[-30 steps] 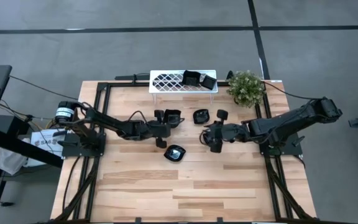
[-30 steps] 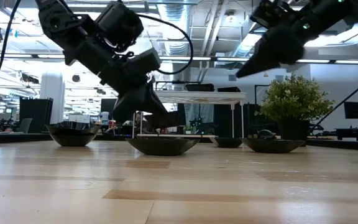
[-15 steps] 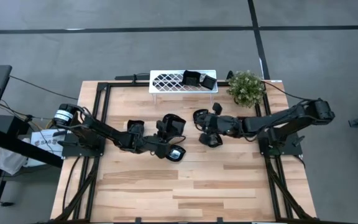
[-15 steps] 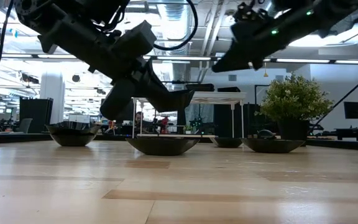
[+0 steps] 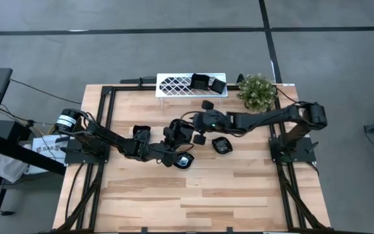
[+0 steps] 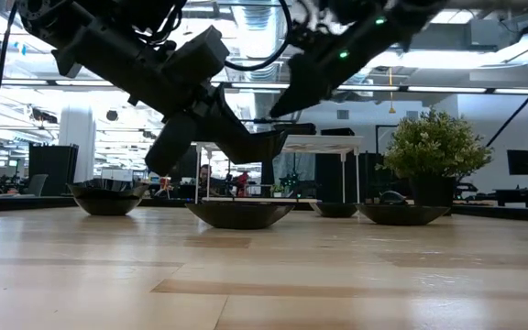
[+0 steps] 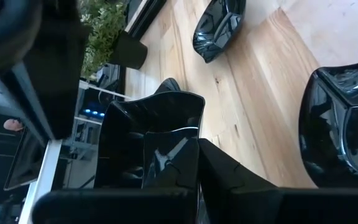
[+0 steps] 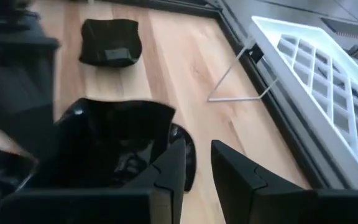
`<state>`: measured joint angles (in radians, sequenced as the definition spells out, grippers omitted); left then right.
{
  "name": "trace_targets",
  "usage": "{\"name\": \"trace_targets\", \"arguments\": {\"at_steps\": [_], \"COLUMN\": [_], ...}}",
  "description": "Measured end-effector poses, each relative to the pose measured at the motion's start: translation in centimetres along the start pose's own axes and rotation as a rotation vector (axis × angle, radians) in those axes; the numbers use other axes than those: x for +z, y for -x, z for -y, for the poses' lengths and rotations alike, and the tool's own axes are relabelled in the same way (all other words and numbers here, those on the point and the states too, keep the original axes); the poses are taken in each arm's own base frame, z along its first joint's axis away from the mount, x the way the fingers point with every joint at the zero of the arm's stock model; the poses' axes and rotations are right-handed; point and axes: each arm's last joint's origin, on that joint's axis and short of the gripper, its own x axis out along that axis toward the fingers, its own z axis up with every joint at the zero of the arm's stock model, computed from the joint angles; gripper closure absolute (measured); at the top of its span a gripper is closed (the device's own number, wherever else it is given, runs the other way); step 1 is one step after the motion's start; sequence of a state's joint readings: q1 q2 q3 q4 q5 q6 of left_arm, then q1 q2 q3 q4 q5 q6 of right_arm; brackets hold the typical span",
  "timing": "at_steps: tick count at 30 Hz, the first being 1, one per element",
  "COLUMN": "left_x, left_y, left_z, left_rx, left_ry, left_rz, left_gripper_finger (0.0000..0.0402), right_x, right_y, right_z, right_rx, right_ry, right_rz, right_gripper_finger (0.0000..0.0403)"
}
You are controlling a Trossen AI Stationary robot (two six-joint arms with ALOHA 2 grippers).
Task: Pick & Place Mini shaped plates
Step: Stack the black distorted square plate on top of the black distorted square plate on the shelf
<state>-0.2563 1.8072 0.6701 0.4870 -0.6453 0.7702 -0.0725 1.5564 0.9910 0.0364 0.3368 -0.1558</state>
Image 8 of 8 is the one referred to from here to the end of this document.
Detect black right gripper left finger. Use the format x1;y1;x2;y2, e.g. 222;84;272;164
124;138;187;224

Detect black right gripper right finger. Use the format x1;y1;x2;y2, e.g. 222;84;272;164
209;139;319;224

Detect black rounded square plate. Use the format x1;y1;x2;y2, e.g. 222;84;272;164
78;17;143;68

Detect black oval mini plate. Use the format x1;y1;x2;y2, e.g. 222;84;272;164
166;123;198;193

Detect white lattice shelf rack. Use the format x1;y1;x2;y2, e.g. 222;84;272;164
206;15;358;191

